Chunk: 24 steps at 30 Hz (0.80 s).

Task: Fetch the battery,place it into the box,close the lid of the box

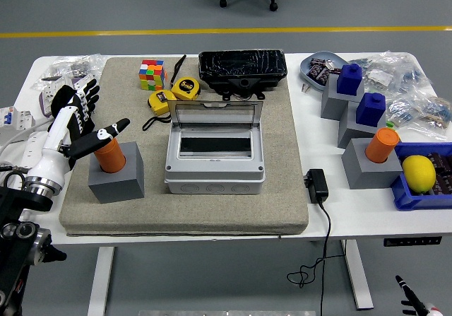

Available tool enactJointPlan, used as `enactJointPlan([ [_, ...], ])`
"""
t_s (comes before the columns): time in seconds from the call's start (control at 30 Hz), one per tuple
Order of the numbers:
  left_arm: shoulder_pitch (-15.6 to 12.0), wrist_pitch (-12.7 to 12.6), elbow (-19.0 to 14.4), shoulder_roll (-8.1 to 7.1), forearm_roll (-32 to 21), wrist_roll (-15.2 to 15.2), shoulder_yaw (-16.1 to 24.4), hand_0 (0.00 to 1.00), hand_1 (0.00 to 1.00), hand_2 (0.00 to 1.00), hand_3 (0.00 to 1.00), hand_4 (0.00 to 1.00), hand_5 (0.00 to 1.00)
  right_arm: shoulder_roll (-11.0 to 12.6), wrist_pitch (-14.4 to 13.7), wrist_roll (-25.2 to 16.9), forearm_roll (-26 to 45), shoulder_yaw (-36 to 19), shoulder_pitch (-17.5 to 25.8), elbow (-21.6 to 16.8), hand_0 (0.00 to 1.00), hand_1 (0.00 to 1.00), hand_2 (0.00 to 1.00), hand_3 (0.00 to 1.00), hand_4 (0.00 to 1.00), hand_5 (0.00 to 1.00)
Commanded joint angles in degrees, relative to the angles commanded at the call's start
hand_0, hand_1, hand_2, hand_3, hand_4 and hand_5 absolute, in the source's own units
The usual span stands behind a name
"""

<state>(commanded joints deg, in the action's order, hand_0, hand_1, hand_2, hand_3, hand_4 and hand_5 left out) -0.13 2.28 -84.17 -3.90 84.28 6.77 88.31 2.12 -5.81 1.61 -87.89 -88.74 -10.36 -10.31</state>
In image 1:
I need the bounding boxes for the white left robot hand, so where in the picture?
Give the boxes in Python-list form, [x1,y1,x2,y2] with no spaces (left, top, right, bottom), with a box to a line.
[26,78,131,187]

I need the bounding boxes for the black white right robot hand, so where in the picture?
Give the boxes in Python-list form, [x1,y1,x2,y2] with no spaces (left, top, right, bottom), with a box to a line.
[395,275,444,316]

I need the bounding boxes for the orange cylinder battery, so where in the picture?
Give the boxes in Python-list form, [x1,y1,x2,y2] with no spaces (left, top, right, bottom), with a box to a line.
[364,127,400,164]
[92,137,127,175]

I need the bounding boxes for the clear hinged box lid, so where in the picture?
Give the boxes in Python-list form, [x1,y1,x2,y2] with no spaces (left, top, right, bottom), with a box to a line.
[166,99,265,130]

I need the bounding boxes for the grey electrical junction box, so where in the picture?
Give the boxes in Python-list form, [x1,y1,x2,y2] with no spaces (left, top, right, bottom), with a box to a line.
[164,124,266,196]

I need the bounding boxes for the white circuit breaker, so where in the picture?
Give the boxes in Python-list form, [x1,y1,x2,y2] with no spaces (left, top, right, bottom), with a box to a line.
[0,105,36,131]

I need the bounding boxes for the white socket purple back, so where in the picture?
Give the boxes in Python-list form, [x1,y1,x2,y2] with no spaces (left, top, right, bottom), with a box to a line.
[37,84,59,117]

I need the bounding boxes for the black cloth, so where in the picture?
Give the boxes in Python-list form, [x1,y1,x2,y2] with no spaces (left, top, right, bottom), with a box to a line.
[50,84,78,119]

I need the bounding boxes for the black table control panel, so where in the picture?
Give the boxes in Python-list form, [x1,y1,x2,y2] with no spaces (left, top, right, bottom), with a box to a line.
[383,236,443,248]

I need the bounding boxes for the white table leg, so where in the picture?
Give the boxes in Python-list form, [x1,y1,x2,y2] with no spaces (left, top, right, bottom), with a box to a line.
[87,247,116,316]
[340,240,374,310]

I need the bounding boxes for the clear bag of small parts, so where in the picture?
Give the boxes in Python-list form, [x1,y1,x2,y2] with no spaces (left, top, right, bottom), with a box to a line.
[386,96,417,123]
[393,52,434,97]
[415,95,452,139]
[49,53,107,83]
[362,64,396,91]
[30,70,67,93]

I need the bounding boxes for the grey block holder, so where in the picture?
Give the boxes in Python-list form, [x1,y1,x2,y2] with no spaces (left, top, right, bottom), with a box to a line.
[87,141,145,204]
[337,100,388,150]
[341,137,404,190]
[320,74,365,121]

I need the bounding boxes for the blue plastic bin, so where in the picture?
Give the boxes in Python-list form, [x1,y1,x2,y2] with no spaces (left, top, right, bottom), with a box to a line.
[390,141,452,211]

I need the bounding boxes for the large colourful puzzle cube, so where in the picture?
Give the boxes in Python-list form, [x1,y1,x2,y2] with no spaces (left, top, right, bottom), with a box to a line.
[138,59,167,91]

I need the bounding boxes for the yellow lemon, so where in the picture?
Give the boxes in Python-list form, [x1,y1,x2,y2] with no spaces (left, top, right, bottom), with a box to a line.
[401,155,437,194]

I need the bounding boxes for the dark components pile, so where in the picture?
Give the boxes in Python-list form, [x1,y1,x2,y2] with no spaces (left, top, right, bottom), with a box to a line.
[427,152,452,196]

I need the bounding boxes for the yellow tape measure black label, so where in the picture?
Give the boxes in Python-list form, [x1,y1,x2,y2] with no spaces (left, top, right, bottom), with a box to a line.
[171,76,201,101]

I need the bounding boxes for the black power adapter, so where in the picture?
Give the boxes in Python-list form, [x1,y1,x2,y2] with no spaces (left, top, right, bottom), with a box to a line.
[304,168,330,204]

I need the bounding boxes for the black tweezers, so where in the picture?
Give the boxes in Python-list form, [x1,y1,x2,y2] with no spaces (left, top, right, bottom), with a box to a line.
[171,54,187,83]

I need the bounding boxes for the grey-brown fabric mat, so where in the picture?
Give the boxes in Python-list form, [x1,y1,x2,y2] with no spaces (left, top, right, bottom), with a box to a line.
[58,56,310,238]

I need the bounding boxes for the blue plastic bottle block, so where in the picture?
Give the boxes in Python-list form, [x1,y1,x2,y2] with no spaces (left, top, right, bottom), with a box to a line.
[355,92,386,126]
[336,63,364,96]

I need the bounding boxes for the black plastic tray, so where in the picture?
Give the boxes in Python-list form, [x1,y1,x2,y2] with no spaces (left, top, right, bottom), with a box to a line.
[197,49,287,102]

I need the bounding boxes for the blue-grey dish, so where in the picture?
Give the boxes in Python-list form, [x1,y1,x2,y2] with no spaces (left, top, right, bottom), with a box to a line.
[299,50,349,93]

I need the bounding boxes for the thin white cable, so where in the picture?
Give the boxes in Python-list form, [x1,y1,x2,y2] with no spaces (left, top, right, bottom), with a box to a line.
[0,124,47,153]

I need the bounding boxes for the white wall switch panel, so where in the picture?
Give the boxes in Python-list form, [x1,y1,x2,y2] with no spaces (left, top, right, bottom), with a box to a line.
[69,74,98,90]

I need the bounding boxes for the black adapter cord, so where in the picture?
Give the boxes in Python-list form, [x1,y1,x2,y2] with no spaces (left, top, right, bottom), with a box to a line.
[286,199,333,316]

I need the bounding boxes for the yellow tape measure with strap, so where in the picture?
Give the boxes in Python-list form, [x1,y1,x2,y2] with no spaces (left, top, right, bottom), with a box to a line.
[142,89,177,132]

